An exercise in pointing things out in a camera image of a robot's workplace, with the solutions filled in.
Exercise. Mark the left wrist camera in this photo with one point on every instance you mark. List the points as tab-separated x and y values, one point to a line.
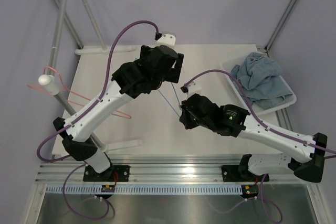
166	39

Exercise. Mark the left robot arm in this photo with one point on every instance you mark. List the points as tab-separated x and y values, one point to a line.
145	74

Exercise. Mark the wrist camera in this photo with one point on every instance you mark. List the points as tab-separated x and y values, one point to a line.
166	39
191	89

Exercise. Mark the white slotted cable duct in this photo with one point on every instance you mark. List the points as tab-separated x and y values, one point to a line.
146	189

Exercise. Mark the pink wire hanger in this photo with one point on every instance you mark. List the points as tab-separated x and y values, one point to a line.
66	88

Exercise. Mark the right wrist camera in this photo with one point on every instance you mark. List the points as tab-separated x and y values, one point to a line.
191	89

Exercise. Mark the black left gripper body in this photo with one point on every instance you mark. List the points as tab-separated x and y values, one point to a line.
172	75

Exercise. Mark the aluminium rail base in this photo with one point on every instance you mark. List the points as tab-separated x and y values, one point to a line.
145	170

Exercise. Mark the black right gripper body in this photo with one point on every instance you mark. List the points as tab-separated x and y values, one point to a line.
190	121

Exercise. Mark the blue wire hanger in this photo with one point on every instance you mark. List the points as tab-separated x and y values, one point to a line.
169	94

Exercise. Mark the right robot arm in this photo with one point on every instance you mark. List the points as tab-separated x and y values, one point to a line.
302	155

